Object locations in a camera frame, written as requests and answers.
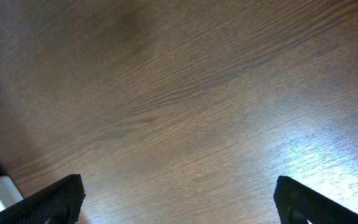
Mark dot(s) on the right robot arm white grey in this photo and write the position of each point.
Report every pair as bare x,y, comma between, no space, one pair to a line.
61,203

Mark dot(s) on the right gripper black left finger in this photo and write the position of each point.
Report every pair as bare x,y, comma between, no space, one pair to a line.
59,203

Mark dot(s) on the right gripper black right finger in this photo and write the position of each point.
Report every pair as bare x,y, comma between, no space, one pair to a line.
297,203

